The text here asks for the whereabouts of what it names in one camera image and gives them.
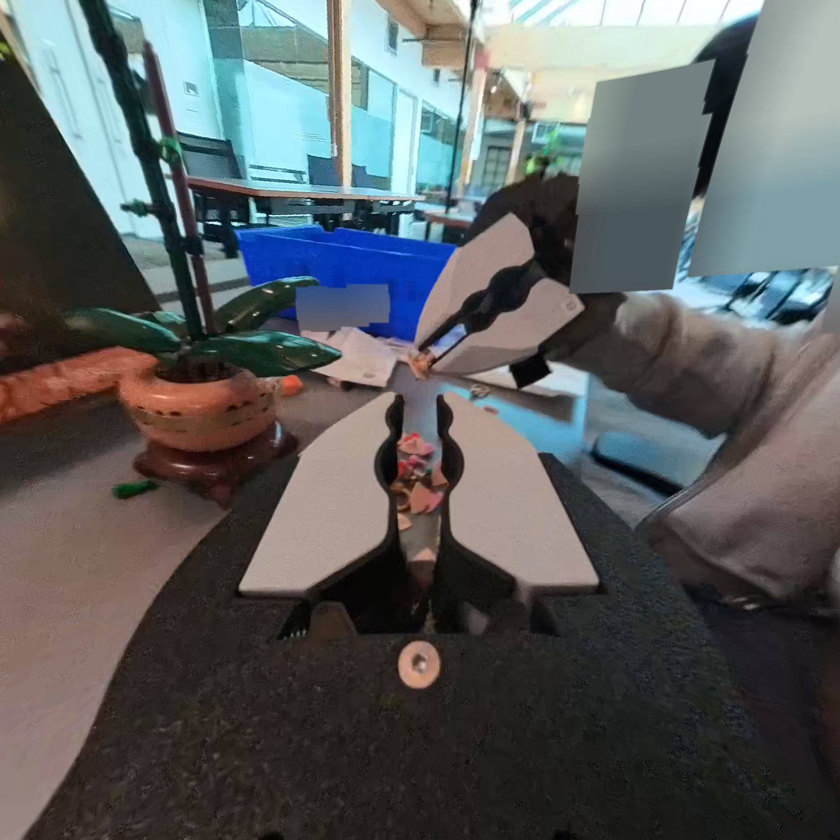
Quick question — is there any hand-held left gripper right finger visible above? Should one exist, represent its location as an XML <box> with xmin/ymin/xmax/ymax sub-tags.
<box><xmin>435</xmin><ymin>392</ymin><xmax>601</xmax><ymax>599</ymax></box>

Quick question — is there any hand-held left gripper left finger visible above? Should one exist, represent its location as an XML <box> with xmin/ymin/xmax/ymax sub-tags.
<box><xmin>238</xmin><ymin>392</ymin><xmax>405</xmax><ymax>598</ymax></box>

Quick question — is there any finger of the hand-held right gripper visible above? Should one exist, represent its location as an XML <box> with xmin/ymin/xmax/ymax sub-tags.
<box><xmin>413</xmin><ymin>212</ymin><xmax>537</xmax><ymax>353</ymax></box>
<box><xmin>427</xmin><ymin>277</ymin><xmax>586</xmax><ymax>378</ymax></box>

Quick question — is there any pile of small toy bricks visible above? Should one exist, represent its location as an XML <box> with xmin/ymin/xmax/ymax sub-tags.
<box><xmin>392</xmin><ymin>430</ymin><xmax>451</xmax><ymax>534</ymax></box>

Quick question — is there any person's right forearm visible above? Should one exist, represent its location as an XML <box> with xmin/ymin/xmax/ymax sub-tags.
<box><xmin>548</xmin><ymin>292</ymin><xmax>840</xmax><ymax>460</ymax></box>

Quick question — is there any long office desk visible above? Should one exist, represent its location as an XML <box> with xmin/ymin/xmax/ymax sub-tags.
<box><xmin>187</xmin><ymin>174</ymin><xmax>425</xmax><ymax>258</ymax></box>

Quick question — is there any grey desk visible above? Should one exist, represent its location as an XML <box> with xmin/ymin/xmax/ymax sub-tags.
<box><xmin>0</xmin><ymin>262</ymin><xmax>664</xmax><ymax>834</ymax></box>

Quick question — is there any blue plastic bin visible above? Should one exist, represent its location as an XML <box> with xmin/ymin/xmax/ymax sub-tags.
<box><xmin>235</xmin><ymin>224</ymin><xmax>457</xmax><ymax>342</ymax></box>

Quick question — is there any white paper bag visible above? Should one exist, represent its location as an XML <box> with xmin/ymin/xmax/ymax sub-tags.
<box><xmin>302</xmin><ymin>327</ymin><xmax>419</xmax><ymax>388</ymax></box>

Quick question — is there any toy brick potted plant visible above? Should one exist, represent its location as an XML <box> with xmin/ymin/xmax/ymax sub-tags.
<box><xmin>62</xmin><ymin>0</ymin><xmax>343</xmax><ymax>508</ymax></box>

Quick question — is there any dark orchid picture box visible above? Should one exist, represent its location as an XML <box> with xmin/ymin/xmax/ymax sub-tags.
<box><xmin>0</xmin><ymin>59</ymin><xmax>163</xmax><ymax>424</ymax></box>

